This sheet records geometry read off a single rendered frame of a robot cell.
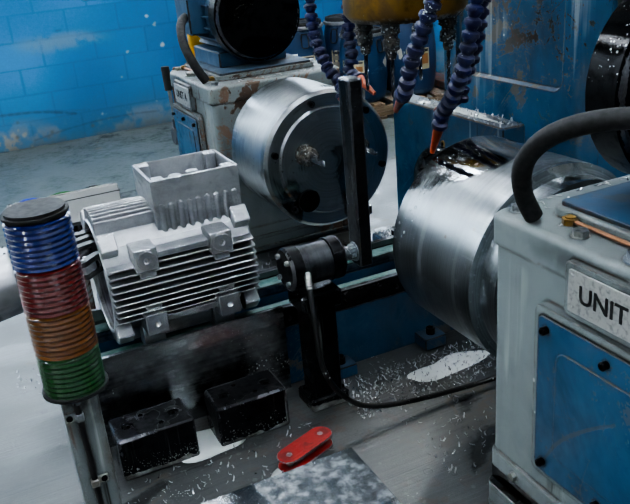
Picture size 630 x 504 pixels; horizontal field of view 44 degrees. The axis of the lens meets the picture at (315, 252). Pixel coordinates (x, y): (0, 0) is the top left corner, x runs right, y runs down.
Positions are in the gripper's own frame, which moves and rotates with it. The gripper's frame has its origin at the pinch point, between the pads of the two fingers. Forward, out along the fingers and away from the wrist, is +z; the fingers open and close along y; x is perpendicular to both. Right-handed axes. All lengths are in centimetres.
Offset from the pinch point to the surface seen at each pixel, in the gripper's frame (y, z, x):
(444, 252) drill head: -32.6, 23.2, 2.9
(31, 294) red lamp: -32.0, -19.4, -10.4
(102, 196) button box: 19.7, -5.2, -0.2
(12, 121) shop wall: 543, 4, 86
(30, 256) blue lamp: -32.6, -18.2, -14.0
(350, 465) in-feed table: -42.3, 2.6, 15.7
